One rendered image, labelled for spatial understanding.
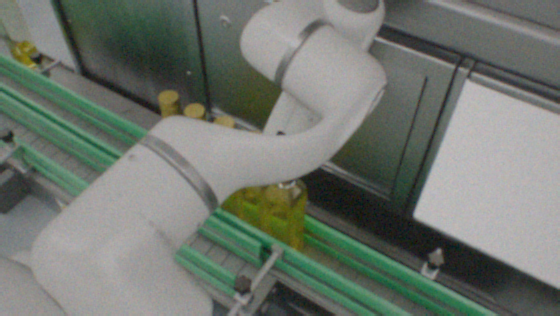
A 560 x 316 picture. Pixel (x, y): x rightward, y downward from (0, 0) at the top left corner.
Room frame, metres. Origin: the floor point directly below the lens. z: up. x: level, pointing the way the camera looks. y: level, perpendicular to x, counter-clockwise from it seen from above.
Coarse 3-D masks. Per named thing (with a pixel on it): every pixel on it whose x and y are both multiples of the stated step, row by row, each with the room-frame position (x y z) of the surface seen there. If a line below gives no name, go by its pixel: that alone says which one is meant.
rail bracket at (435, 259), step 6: (432, 252) 0.39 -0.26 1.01; (438, 252) 0.41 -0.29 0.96; (426, 258) 0.38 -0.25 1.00; (432, 258) 0.37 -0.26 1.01; (438, 258) 0.37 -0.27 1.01; (426, 264) 0.37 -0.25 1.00; (432, 264) 0.36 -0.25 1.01; (438, 264) 0.36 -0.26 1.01; (426, 270) 0.37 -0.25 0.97; (432, 270) 0.37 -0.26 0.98; (438, 270) 0.37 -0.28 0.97; (426, 276) 0.36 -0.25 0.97; (432, 276) 0.36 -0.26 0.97
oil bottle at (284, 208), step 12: (300, 180) 0.47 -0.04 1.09; (264, 192) 0.46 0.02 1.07; (276, 192) 0.45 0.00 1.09; (288, 192) 0.45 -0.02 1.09; (300, 192) 0.46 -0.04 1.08; (264, 204) 0.46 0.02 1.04; (276, 204) 0.44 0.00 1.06; (288, 204) 0.43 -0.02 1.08; (300, 204) 0.45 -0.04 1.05; (264, 216) 0.46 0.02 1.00; (276, 216) 0.44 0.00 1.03; (288, 216) 0.43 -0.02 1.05; (300, 216) 0.46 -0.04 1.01; (276, 228) 0.44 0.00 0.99; (288, 228) 0.43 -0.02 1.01; (300, 228) 0.46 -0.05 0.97; (288, 240) 0.43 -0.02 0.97; (300, 240) 0.46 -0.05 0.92
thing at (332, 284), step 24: (24, 96) 0.82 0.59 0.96; (96, 144) 0.67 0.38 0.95; (216, 216) 0.50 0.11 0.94; (264, 240) 0.44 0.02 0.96; (288, 264) 0.42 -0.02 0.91; (312, 264) 0.39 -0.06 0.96; (336, 288) 0.36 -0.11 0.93; (360, 288) 0.34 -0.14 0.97; (360, 312) 0.33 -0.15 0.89; (384, 312) 0.31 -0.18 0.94
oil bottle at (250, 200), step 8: (240, 192) 0.48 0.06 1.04; (248, 192) 0.47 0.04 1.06; (256, 192) 0.46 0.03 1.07; (240, 200) 0.48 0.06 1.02; (248, 200) 0.47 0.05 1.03; (256, 200) 0.46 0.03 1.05; (240, 208) 0.48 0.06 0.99; (248, 208) 0.47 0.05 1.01; (256, 208) 0.46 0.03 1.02; (240, 216) 0.49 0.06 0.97; (248, 216) 0.48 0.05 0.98; (256, 216) 0.47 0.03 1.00; (256, 224) 0.47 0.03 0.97; (264, 224) 0.47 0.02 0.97; (264, 232) 0.47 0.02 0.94
